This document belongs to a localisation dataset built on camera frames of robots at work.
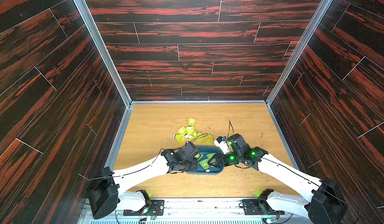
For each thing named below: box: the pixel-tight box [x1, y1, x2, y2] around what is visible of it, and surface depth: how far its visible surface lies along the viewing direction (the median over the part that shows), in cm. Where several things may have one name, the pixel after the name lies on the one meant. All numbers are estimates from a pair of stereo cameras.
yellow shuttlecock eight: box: [184, 126, 195, 139], surface depth 102 cm
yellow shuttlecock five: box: [187, 117, 197, 127], surface depth 106 cm
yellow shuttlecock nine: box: [173, 133, 186, 144], surface depth 100 cm
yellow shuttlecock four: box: [198, 158, 211, 172], surface depth 86 cm
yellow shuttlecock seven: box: [177, 126, 188, 136], surface depth 101 cm
